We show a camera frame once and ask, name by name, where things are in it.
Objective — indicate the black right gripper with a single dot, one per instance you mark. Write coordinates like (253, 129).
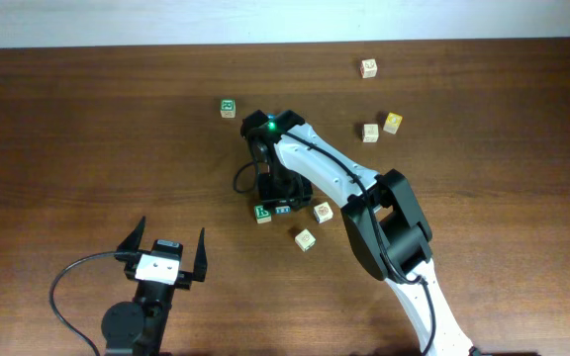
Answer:
(299, 199)

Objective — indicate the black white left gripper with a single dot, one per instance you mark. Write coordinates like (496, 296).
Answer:
(182, 279)

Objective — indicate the wooden block blue side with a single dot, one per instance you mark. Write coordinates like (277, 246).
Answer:
(282, 210)

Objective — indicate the green R wooden block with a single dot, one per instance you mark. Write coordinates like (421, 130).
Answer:
(261, 214)

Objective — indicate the wooden block red drawing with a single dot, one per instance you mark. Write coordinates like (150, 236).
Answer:
(323, 212)

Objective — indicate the plain wooden block front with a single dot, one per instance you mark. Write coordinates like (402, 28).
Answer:
(305, 240)

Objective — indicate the plain wooden block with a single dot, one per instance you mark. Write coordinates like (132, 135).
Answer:
(370, 133)
(305, 240)

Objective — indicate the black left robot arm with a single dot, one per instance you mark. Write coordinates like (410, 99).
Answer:
(136, 327)

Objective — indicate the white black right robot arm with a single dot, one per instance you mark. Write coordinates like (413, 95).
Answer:
(387, 230)

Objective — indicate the green R block far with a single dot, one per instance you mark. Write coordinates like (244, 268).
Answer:
(228, 108)

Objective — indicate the plain wooden block right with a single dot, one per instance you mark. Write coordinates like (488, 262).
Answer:
(370, 133)

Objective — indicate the yellow wooden block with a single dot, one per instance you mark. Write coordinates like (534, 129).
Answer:
(392, 123)

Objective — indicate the wooden block red side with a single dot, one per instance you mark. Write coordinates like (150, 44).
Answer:
(368, 68)

